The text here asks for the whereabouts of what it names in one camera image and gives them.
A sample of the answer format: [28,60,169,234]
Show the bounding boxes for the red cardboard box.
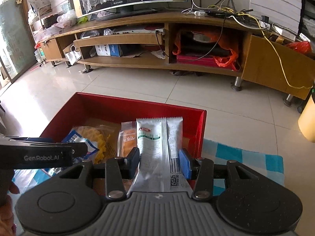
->
[39,92,208,185]

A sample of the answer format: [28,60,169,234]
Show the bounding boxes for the person's left hand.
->
[0,181,20,236]

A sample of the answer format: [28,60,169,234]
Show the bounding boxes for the yellow cable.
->
[208,0,315,89]

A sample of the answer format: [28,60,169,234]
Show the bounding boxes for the crumpled white paper bag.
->
[63,45,82,68]

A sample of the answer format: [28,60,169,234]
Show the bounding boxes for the white and blue carton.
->
[95,44,123,56]

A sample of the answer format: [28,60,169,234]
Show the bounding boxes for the wooden television stand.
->
[37,12,315,101]

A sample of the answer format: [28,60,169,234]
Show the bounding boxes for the sliced bread packet blue label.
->
[117,121,138,158]

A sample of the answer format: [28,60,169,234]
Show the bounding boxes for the red plastic bag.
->
[287,41,313,54]

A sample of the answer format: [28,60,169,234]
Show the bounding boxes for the grey set-top box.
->
[112,28,165,36]

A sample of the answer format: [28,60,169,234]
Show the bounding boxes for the white storage rack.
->
[28,10,47,64]

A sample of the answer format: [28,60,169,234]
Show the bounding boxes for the clear plastic bag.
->
[57,10,77,26]

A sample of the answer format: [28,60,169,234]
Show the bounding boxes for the dark woven basket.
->
[43,16,59,29]

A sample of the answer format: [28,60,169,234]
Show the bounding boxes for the silver packet green label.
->
[127,117,194,193]

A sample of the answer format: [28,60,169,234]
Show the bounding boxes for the white slatted panel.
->
[250,0,303,33]

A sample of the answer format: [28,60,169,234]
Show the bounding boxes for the black metal shelf rack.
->
[301,0,315,42]

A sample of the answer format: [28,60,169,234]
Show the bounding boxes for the blue and white snack packet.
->
[61,127,100,156]

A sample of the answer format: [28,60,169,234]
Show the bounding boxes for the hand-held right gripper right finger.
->
[179,148,259,201]

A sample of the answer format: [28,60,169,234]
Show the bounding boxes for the cream trash bin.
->
[298,93,315,143]

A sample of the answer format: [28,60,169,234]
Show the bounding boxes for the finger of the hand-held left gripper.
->
[0,137,56,145]
[60,141,88,158]

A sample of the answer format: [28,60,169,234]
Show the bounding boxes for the orange plastic bag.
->
[172,28,240,68]

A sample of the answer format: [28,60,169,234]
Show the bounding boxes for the blue checkered tablecloth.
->
[11,139,284,197]

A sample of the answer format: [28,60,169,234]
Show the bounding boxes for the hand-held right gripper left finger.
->
[58,147,141,200]

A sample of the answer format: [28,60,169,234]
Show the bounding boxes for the yellow fried twists packet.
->
[71,125,123,164]

